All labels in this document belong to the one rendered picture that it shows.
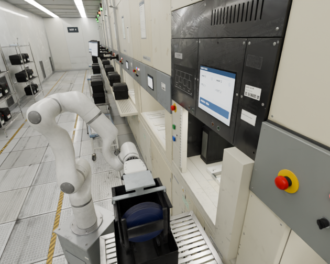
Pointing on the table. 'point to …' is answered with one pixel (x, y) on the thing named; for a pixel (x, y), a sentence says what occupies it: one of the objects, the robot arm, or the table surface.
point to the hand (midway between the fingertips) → (138, 182)
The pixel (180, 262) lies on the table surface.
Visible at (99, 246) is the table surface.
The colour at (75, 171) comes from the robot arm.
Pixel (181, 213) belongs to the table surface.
